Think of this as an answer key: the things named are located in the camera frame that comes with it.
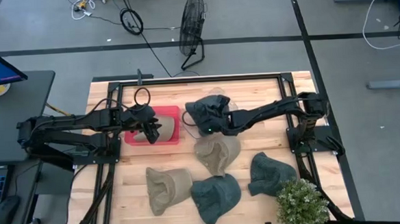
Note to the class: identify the green artificial plant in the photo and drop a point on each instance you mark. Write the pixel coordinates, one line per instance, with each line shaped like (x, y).
(301, 206)

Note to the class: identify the tan cap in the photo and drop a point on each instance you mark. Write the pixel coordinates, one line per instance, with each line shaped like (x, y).
(170, 190)
(166, 127)
(219, 152)

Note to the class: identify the black floor fan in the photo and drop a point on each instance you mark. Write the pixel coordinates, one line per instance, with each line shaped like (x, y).
(191, 23)

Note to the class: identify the red plastic bin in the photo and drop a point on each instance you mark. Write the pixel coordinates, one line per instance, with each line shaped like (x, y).
(172, 111)

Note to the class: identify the black computer mouse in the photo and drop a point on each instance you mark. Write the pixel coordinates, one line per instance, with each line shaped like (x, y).
(6, 212)

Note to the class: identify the dark green cap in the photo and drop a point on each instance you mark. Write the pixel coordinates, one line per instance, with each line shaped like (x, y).
(205, 108)
(270, 175)
(216, 198)

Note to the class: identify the grey table foot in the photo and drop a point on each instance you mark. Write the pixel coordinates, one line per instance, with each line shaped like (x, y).
(390, 84)

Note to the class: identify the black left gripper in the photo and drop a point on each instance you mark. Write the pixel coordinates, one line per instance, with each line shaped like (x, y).
(136, 116)

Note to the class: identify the black desk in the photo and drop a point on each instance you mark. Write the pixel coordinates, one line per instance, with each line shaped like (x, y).
(11, 118)

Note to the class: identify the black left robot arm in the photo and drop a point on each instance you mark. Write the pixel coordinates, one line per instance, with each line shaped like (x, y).
(84, 119)

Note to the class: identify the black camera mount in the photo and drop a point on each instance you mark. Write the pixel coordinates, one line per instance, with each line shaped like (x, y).
(139, 77)

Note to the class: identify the black aluminium table frame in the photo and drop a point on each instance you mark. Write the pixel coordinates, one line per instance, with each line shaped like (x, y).
(198, 80)

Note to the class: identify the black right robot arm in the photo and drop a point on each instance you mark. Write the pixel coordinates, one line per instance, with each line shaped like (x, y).
(272, 110)

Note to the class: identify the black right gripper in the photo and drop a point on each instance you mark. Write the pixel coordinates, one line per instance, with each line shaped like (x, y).
(219, 124)

